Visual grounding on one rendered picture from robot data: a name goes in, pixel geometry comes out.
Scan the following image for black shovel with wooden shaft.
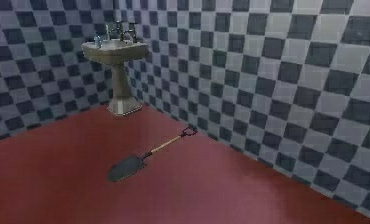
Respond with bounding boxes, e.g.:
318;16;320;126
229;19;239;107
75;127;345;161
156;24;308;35
107;125;198;183

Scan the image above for dark metal tap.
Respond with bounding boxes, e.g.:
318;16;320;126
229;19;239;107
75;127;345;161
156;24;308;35
126;21;139;44
114;20;126;42

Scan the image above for beige pedestal sink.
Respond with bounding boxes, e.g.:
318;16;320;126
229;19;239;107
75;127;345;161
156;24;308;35
81;38;150;117

